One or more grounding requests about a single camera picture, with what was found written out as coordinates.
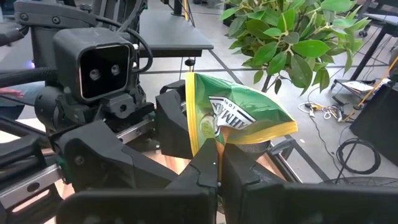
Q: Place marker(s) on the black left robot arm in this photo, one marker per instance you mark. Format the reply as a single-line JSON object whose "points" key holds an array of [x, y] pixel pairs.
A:
{"points": [[43, 37]]}

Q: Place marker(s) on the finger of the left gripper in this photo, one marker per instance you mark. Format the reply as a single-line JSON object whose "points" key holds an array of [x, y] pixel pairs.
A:
{"points": [[171, 124], [99, 161]]}

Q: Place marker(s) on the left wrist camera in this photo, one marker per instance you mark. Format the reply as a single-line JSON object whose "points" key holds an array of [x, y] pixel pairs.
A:
{"points": [[105, 71]]}

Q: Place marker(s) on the black case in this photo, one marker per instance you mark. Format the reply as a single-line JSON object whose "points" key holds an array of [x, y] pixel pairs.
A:
{"points": [[379, 121]]}

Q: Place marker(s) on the black desk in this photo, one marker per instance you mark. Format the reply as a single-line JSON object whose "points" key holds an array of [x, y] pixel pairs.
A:
{"points": [[171, 34]]}

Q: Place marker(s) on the person's hand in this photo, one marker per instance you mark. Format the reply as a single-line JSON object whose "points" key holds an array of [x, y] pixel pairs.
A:
{"points": [[11, 92]]}

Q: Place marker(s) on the green potted plant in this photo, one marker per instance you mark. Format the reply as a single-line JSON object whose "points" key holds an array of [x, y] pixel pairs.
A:
{"points": [[280, 53]]}

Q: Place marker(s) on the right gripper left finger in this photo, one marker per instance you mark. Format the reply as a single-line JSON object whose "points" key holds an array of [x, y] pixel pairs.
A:
{"points": [[140, 205]]}

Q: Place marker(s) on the green yellow tea packet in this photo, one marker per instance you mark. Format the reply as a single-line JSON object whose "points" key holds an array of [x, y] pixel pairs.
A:
{"points": [[236, 102]]}

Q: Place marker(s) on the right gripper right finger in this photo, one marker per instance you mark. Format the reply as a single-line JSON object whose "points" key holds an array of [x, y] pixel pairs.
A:
{"points": [[280, 205]]}

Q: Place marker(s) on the black floor fan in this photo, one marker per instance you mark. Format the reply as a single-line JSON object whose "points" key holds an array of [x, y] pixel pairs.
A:
{"points": [[360, 182]]}

